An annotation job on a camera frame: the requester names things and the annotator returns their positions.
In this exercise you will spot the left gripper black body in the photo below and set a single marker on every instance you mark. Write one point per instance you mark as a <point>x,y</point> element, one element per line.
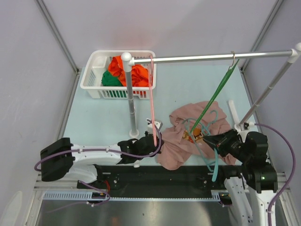
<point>155,148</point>

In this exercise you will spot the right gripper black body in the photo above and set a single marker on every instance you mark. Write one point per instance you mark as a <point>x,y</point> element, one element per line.
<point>230,143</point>

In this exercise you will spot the teal plastic hanger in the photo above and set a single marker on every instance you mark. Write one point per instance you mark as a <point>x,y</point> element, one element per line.
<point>209,155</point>

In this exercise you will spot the pink t shirt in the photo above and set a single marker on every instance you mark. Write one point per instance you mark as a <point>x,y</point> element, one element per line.
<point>176,141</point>

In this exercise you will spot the orange t shirt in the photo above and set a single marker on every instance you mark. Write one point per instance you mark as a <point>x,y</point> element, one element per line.
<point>139,74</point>

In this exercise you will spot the green plastic hanger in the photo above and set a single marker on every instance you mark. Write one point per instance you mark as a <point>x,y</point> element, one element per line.
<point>215,95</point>

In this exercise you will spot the green t shirt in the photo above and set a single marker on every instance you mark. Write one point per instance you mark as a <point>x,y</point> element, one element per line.
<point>108,80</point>

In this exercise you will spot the pink wire hanger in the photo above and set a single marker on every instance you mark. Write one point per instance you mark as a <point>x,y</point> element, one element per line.
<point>150,83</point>

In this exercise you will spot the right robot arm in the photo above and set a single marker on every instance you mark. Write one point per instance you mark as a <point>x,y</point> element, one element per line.
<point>251,186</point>

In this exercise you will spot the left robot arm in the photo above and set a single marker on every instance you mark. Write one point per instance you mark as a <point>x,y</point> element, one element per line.
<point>63,159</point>

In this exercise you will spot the white plastic basket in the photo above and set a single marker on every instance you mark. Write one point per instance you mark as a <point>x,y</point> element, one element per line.
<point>92,77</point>

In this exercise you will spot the silver clothes rack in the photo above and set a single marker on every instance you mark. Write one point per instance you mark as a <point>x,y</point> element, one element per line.
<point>129,61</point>

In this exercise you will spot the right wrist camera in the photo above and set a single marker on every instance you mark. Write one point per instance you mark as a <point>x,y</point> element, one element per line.
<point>244,128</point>

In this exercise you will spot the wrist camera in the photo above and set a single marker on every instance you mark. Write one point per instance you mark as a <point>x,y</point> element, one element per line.
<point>158,124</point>
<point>244,128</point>

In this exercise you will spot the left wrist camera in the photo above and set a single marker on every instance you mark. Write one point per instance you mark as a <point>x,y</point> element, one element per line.
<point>158,124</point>

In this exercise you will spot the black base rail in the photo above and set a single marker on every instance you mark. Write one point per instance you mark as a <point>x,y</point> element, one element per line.
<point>156,179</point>

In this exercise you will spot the gold wire hanger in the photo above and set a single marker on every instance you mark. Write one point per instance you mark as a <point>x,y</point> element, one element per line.
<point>233,60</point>

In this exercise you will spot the white cable duct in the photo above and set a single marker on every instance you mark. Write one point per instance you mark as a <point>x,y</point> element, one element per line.
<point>206,196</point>

